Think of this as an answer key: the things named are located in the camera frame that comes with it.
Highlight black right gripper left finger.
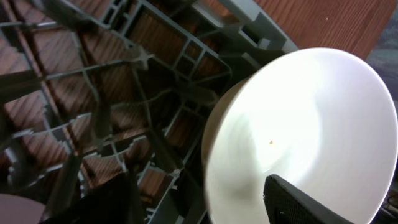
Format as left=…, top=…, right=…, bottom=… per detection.
left=42, top=172, right=144, bottom=224

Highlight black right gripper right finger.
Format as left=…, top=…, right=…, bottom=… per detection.
left=263, top=174, right=351, bottom=224

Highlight white bowl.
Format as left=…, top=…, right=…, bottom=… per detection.
left=201, top=47, right=397, bottom=223

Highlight pink bowl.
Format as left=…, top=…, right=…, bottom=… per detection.
left=0, top=194, right=45, bottom=224

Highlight grey dishwasher rack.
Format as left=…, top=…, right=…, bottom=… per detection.
left=1, top=0, right=297, bottom=223

